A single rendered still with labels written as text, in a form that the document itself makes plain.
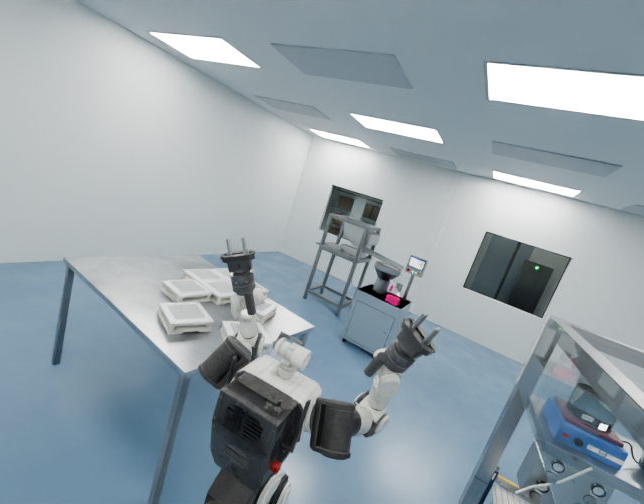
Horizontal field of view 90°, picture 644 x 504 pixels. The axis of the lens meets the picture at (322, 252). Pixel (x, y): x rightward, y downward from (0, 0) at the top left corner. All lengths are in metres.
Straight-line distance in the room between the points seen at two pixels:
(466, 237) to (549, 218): 1.31
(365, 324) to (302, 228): 4.06
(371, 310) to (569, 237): 3.77
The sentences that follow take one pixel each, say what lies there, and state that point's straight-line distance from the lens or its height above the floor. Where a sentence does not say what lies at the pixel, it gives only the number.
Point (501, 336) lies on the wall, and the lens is 6.79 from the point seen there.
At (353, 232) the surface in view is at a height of 1.34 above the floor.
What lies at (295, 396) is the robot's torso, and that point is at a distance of 1.07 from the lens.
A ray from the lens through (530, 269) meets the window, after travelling 6.71.
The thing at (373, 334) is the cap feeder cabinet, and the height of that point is 0.31.
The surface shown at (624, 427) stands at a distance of 1.01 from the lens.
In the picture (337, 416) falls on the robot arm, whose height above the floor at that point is 1.25.
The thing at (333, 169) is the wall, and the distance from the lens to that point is 7.53.
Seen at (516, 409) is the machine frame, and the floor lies 1.20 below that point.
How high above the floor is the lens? 1.87
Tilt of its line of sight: 11 degrees down
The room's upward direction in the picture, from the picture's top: 18 degrees clockwise
